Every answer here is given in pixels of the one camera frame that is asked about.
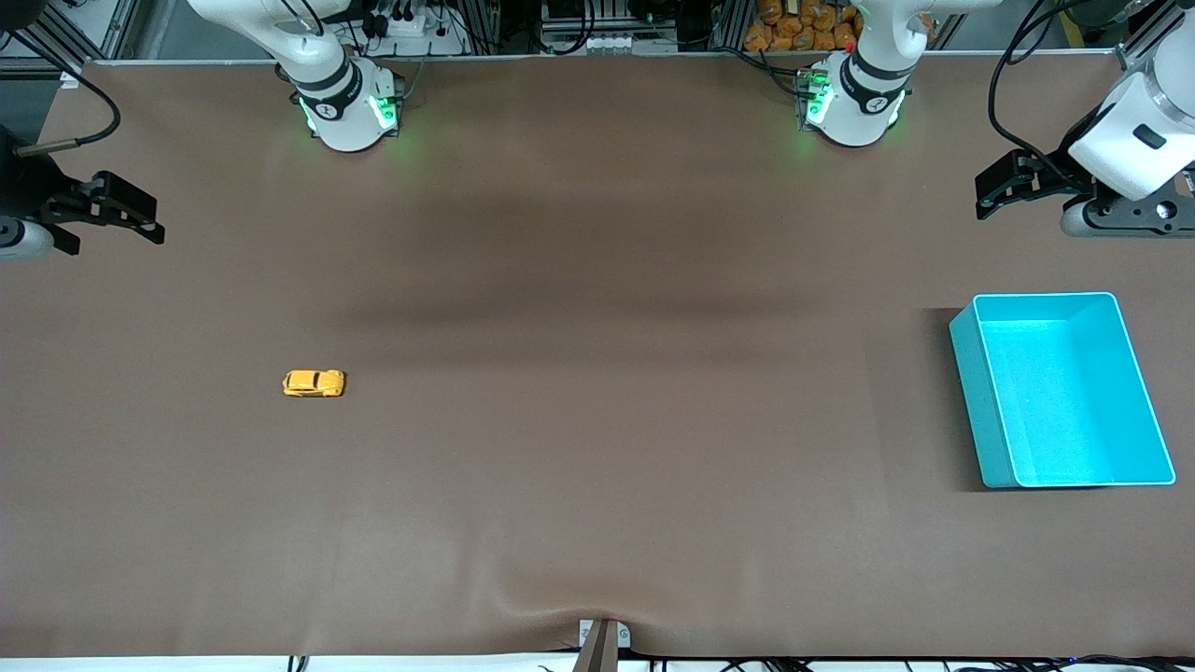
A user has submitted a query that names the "yellow beetle toy car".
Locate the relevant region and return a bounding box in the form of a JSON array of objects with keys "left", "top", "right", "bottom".
[{"left": 283, "top": 370, "right": 347, "bottom": 399}]

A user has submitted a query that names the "teal plastic storage bin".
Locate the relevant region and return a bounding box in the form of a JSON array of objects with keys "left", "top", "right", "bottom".
[{"left": 949, "top": 292, "right": 1177, "bottom": 490}]

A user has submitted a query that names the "orange packaged snacks heap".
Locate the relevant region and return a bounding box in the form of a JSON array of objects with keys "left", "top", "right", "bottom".
[{"left": 744, "top": 0, "right": 862, "bottom": 53}]

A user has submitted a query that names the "white power strip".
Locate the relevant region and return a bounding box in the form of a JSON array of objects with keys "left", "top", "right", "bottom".
[{"left": 372, "top": 5, "right": 468, "bottom": 57}]

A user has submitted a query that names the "brown table mat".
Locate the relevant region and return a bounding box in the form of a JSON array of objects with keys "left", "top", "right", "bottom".
[{"left": 0, "top": 51, "right": 1195, "bottom": 660}]

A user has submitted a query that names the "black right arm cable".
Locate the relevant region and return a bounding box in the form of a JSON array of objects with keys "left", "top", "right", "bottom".
[{"left": 0, "top": 31, "right": 123, "bottom": 157}]

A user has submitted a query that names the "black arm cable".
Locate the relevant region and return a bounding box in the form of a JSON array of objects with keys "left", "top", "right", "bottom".
[
  {"left": 989, "top": 0, "right": 1179, "bottom": 188},
  {"left": 0, "top": 31, "right": 123, "bottom": 157}
]

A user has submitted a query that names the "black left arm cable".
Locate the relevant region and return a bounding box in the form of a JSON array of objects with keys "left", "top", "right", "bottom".
[{"left": 989, "top": 0, "right": 1179, "bottom": 188}]

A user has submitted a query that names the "aluminium frame extrusion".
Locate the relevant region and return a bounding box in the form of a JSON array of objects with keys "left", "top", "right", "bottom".
[
  {"left": 0, "top": 0, "right": 143, "bottom": 68},
  {"left": 1116, "top": 0, "right": 1195, "bottom": 76}
]

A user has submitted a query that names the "metal table clamp bracket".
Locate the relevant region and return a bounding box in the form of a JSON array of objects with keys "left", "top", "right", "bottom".
[{"left": 571, "top": 618, "right": 633, "bottom": 672}]

